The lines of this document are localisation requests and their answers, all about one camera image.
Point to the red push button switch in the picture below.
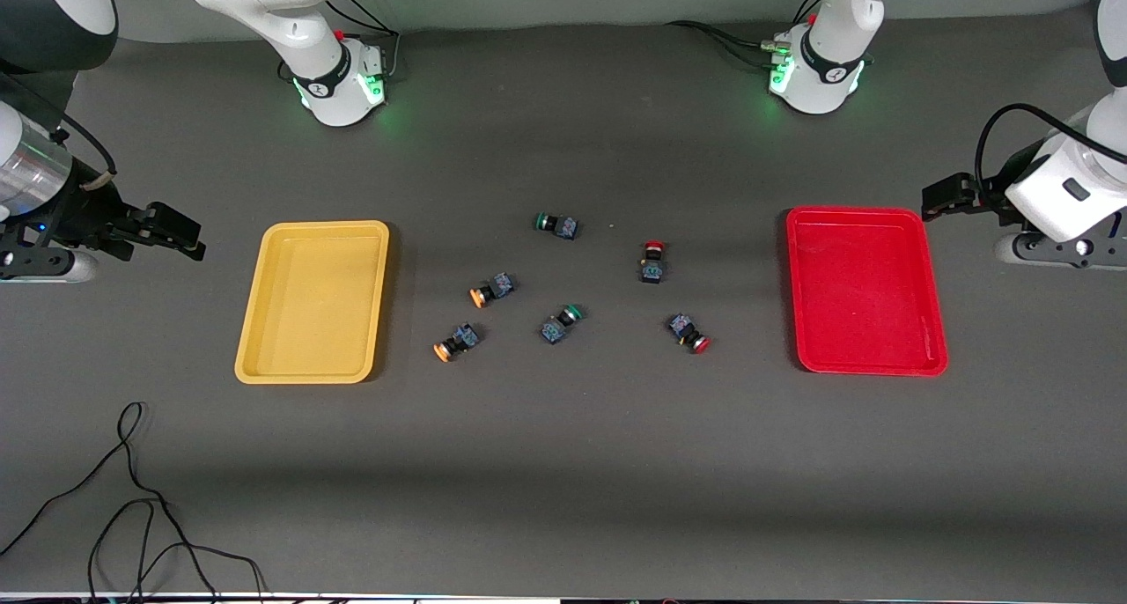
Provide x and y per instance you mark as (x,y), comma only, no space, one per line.
(652,265)
(687,329)

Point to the red plastic tray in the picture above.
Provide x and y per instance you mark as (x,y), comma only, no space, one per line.
(865,291)

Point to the yellow plastic tray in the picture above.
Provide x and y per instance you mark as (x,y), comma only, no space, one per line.
(315,303)

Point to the green push button switch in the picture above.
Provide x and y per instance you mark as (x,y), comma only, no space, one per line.
(560,324)
(556,225)

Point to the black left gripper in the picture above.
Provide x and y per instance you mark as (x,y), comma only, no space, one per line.
(988,195)

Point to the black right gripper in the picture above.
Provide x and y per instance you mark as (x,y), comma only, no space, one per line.
(86,212)

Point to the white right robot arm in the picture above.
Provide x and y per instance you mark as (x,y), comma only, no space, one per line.
(326,67)

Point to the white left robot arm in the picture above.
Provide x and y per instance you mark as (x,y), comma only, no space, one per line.
(828,84)

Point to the yellow push button switch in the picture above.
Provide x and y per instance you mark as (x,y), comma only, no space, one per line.
(458,341)
(493,290)

